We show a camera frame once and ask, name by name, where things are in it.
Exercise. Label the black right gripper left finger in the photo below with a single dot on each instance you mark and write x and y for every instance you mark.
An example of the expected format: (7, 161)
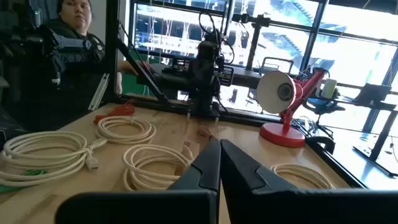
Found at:
(199, 186)

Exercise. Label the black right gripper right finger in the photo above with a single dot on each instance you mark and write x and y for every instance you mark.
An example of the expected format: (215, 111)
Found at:
(245, 186)

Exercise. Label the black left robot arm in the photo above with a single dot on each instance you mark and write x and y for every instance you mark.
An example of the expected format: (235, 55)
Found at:
(203, 81)

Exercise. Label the red desk lamp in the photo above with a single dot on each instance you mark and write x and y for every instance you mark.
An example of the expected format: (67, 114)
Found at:
(281, 135)

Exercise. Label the black table clamp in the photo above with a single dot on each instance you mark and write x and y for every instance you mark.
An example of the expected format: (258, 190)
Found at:
(320, 143)

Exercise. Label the blue office chair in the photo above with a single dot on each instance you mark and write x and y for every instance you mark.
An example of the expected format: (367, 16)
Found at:
(323, 107)

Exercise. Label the white cup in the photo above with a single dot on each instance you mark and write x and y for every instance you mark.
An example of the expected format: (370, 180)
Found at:
(329, 88)

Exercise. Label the silver metal bar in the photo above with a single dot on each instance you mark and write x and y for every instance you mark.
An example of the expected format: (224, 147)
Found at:
(99, 91)

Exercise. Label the black desk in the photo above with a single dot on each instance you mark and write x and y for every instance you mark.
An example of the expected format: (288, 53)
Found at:
(382, 124)

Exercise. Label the black laptop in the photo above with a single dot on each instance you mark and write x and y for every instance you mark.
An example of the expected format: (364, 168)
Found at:
(371, 93)

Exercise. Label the person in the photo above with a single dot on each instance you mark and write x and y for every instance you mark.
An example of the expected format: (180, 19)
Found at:
(77, 15)

